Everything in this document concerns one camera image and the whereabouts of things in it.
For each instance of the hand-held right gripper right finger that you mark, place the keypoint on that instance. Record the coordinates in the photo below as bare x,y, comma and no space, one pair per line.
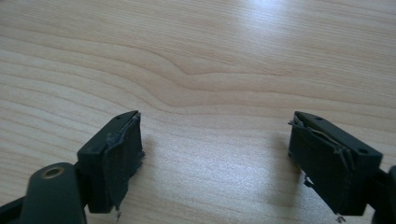
330,168

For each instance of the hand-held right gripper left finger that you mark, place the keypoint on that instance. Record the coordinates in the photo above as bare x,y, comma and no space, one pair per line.
107,161

